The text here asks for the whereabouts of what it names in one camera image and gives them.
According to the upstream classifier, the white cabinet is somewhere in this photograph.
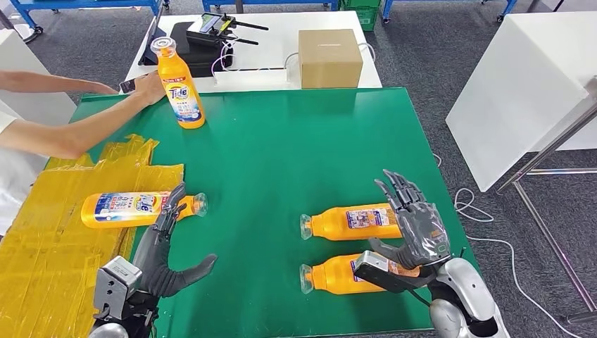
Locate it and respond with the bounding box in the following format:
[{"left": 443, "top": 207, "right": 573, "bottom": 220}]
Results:
[{"left": 0, "top": 28, "right": 78, "bottom": 127}]

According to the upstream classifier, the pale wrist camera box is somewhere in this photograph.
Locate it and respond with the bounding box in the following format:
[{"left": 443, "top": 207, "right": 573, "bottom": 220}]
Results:
[
  {"left": 93, "top": 255, "right": 143, "bottom": 323},
  {"left": 353, "top": 250, "right": 439, "bottom": 295}
]

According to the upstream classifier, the person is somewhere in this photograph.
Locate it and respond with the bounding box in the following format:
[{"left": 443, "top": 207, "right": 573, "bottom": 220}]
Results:
[{"left": 0, "top": 70, "right": 166, "bottom": 234}]

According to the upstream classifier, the orange detergent bottle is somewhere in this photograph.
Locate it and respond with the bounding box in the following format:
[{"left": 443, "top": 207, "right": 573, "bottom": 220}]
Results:
[
  {"left": 299, "top": 203, "right": 404, "bottom": 242},
  {"left": 299, "top": 253, "right": 421, "bottom": 296},
  {"left": 80, "top": 191, "right": 208, "bottom": 230},
  {"left": 150, "top": 36, "right": 206, "bottom": 130}
]

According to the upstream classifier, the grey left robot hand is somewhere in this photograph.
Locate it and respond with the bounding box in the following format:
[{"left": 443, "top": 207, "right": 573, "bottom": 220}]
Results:
[{"left": 132, "top": 182, "right": 218, "bottom": 299}]

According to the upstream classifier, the metal table frame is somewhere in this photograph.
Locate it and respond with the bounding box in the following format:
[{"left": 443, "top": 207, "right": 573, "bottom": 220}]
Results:
[{"left": 494, "top": 75, "right": 597, "bottom": 326}]

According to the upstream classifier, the green table mat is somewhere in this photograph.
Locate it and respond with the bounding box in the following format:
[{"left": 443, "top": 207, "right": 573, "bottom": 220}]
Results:
[{"left": 46, "top": 87, "right": 501, "bottom": 338}]

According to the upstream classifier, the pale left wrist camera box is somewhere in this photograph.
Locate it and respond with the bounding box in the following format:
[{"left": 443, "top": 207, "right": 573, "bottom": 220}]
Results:
[{"left": 93, "top": 255, "right": 143, "bottom": 323}]

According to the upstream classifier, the dark blue tablet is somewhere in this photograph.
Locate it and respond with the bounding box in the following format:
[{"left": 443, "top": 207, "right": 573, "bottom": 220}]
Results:
[{"left": 138, "top": 16, "right": 166, "bottom": 66}]

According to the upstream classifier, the person's hand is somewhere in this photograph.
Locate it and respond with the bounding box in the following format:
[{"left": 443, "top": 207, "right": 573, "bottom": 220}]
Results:
[{"left": 132, "top": 70, "right": 166, "bottom": 107}]

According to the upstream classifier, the white cable at controller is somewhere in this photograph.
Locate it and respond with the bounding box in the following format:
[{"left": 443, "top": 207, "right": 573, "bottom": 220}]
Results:
[{"left": 210, "top": 38, "right": 236, "bottom": 85}]

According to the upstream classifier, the green plastic crate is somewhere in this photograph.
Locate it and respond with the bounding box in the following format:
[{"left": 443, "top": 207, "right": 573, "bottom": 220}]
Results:
[{"left": 339, "top": 0, "right": 381, "bottom": 32}]

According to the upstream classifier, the white floor cable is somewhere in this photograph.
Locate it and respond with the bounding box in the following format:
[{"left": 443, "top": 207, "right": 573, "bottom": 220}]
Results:
[{"left": 431, "top": 153, "right": 579, "bottom": 338}]

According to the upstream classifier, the white table with devices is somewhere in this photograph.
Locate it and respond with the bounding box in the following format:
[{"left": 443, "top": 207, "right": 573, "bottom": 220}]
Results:
[{"left": 118, "top": 11, "right": 384, "bottom": 96}]

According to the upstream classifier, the yellow taped cardboard sheet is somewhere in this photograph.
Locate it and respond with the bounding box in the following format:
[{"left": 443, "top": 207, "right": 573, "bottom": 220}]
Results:
[{"left": 0, "top": 134, "right": 185, "bottom": 338}]

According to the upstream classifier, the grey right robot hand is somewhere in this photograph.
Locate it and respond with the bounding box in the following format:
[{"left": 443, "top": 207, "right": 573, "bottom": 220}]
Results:
[{"left": 368, "top": 169, "right": 452, "bottom": 270}]

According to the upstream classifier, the blue metal rack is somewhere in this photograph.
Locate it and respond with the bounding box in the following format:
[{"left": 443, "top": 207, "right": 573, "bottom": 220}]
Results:
[
  {"left": 381, "top": 0, "right": 517, "bottom": 25},
  {"left": 201, "top": 0, "right": 339, "bottom": 13},
  {"left": 9, "top": 0, "right": 170, "bottom": 37}
]

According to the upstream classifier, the large white table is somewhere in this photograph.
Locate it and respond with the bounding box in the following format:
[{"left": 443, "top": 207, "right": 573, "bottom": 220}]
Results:
[{"left": 444, "top": 11, "right": 597, "bottom": 193}]

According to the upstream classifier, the brown cardboard box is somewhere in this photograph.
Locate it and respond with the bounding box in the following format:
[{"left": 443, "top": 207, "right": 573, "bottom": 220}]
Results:
[{"left": 298, "top": 29, "right": 364, "bottom": 89}]

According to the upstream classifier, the black carrying case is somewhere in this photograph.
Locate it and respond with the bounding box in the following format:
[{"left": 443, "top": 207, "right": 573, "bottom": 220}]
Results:
[{"left": 168, "top": 21, "right": 234, "bottom": 78}]

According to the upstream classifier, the white cable behind box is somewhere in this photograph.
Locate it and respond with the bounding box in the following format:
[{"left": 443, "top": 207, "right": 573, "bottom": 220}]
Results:
[{"left": 284, "top": 42, "right": 377, "bottom": 84}]

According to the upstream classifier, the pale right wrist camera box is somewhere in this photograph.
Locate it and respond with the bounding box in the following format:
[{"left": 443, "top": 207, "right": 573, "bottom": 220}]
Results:
[{"left": 353, "top": 250, "right": 439, "bottom": 295}]

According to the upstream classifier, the black remote controller with antennas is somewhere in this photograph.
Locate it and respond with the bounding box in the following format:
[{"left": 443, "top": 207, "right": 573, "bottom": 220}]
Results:
[{"left": 186, "top": 12, "right": 270, "bottom": 47}]

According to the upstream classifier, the dark smartphone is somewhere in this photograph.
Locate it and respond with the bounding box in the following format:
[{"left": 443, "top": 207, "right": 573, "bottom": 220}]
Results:
[{"left": 120, "top": 74, "right": 150, "bottom": 94}]

